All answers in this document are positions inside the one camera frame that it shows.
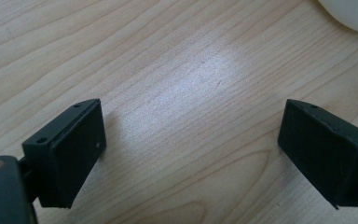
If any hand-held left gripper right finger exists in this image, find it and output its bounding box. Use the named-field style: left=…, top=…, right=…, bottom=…
left=277, top=98, right=358, bottom=210

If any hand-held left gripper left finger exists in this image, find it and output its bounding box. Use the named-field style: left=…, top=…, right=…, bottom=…
left=21, top=98, right=108, bottom=210

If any white plastic basket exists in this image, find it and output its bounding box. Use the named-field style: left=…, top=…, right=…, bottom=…
left=316, top=0, right=358, bottom=36

